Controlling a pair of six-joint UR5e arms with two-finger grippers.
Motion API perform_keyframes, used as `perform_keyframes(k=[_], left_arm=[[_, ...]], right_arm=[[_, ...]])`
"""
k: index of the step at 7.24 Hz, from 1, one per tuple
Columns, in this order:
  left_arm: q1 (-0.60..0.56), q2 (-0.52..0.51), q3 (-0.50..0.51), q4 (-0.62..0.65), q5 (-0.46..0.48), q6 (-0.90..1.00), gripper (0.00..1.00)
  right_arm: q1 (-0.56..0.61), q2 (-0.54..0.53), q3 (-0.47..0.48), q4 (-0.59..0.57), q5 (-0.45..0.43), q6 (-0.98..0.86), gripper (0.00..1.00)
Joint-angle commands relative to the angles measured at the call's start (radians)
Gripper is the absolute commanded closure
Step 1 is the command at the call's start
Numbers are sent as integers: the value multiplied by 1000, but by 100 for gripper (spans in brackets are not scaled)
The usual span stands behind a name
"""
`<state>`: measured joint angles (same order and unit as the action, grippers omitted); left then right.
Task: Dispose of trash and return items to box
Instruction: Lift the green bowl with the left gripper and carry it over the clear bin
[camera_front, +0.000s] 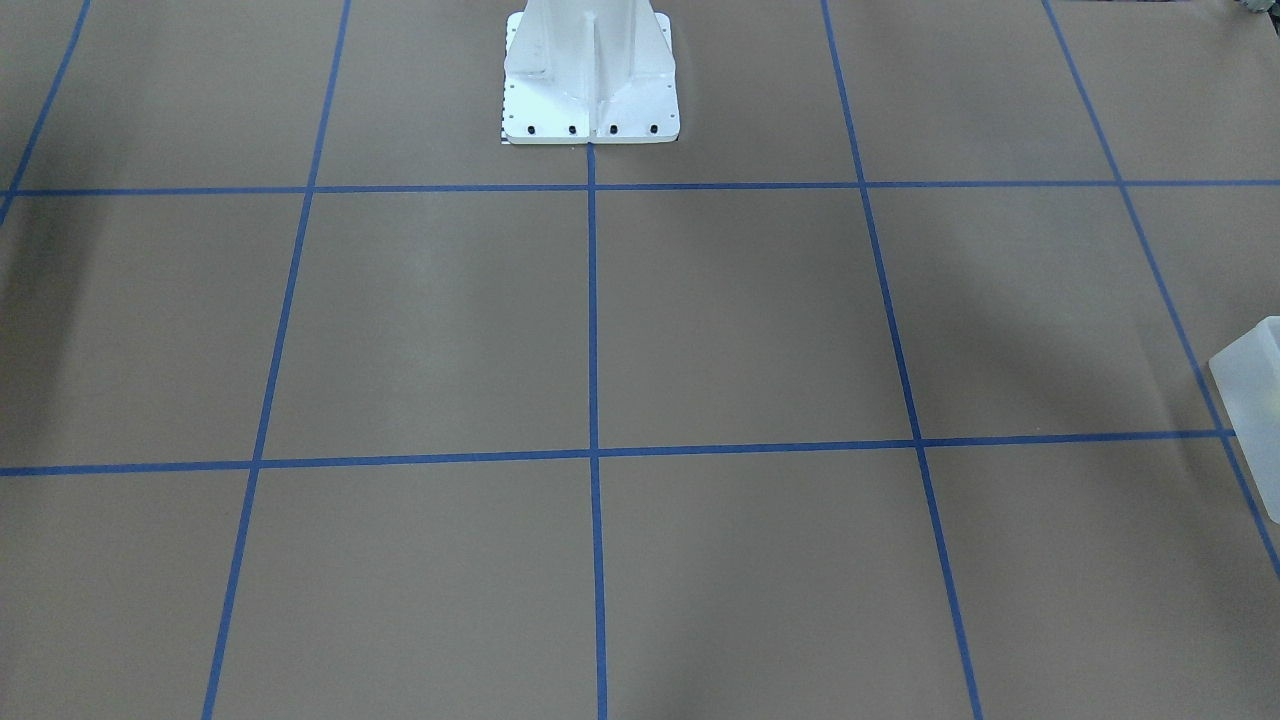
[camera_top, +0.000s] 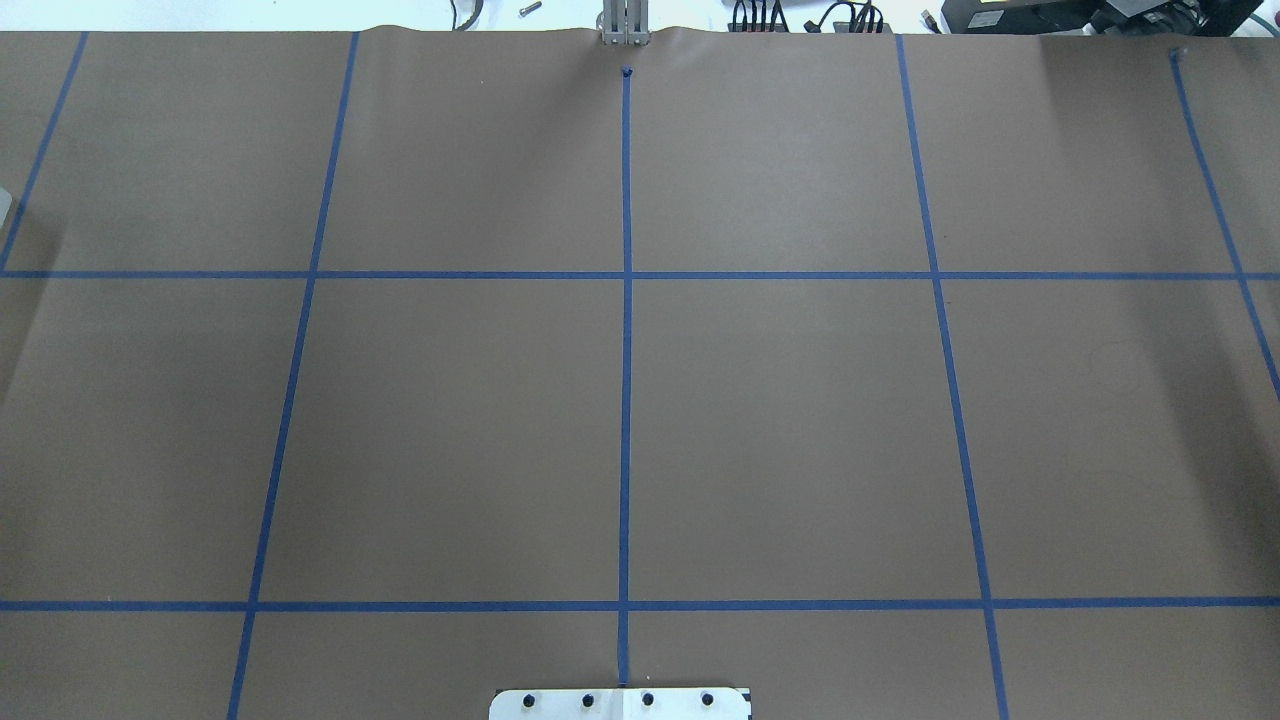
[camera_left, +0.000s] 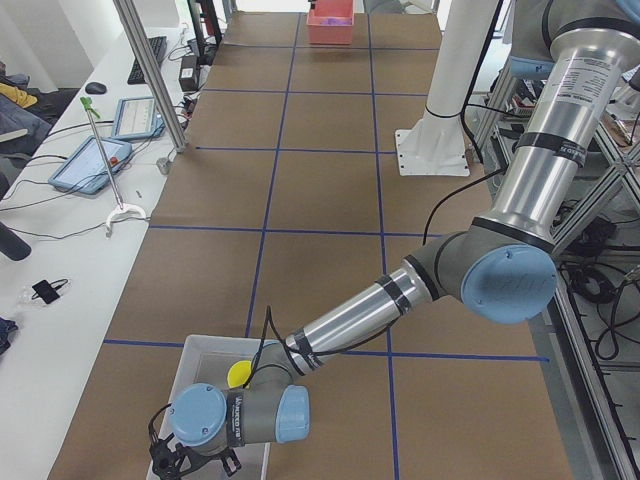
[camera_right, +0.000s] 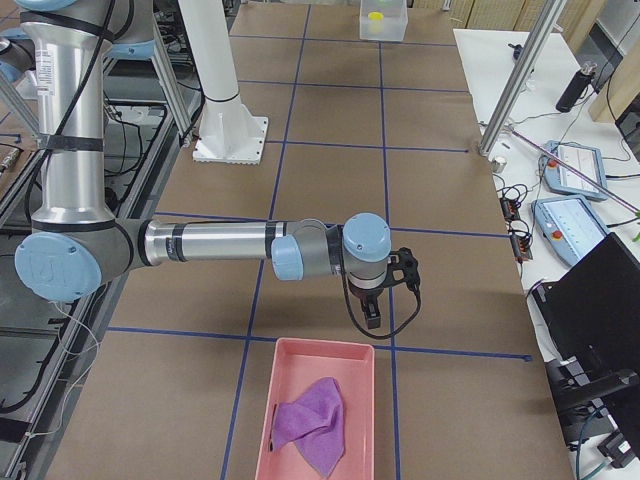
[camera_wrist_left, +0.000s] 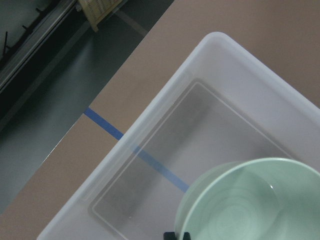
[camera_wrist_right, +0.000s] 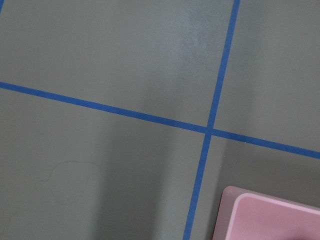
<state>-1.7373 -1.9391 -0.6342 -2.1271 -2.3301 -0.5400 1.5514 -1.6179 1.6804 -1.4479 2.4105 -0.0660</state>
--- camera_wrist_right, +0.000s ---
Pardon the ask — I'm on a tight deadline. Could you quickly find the pink plastic bin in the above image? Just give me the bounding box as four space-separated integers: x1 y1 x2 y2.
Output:
212 186 320 240

